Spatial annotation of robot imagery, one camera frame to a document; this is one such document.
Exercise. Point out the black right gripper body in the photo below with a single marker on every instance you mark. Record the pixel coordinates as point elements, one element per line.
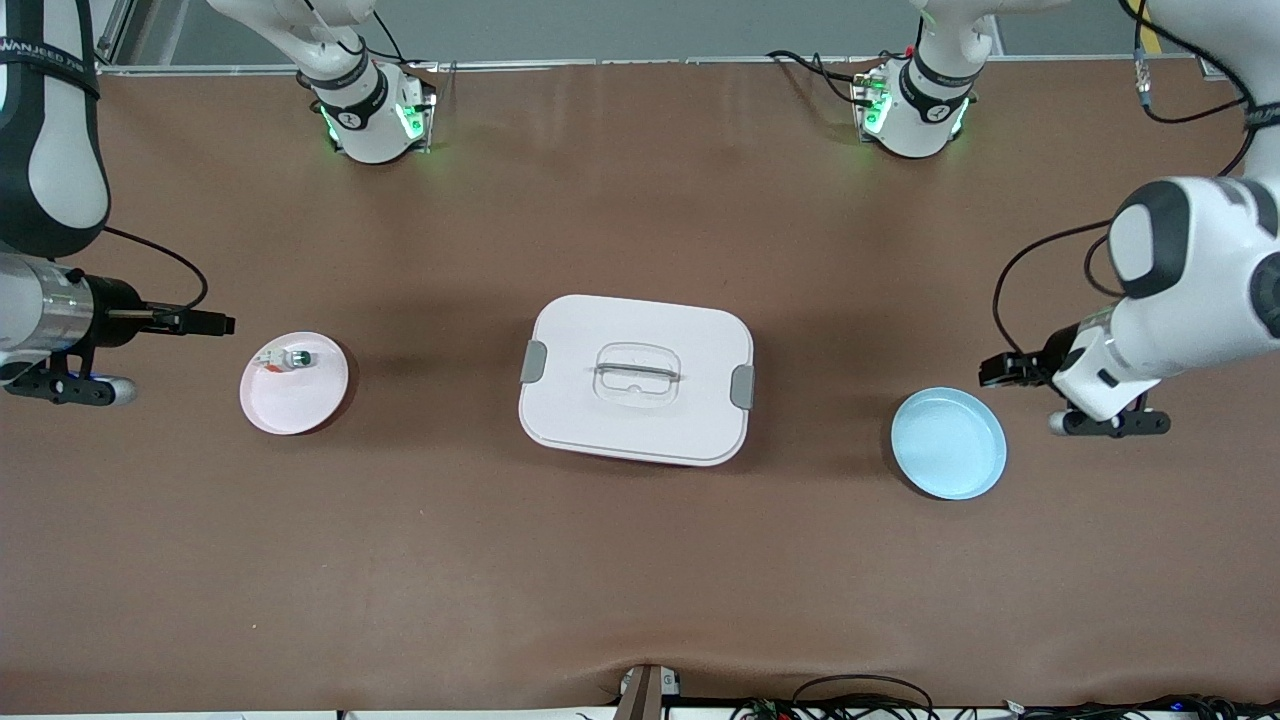
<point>113,302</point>

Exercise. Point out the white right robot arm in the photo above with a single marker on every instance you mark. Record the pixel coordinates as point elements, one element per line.
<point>60,170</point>

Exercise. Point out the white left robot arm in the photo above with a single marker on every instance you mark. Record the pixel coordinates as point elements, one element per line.
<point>1180,320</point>

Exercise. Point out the green white push button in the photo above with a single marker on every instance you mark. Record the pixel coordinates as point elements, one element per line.
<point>290,360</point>

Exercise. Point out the light blue round plate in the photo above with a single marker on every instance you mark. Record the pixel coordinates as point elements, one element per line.
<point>945,445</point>

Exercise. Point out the pale pink round plate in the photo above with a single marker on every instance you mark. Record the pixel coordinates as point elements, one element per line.
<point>290,405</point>

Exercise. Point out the brown table mat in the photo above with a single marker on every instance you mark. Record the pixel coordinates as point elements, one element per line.
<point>400,560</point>

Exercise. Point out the white lidded storage box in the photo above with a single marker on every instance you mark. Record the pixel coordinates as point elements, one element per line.
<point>640,425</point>

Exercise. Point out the aluminium frame post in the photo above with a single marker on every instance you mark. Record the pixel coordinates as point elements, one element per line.
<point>1210,68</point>
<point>115,30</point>

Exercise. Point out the brown camera post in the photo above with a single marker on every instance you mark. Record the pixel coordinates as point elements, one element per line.
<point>640,695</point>

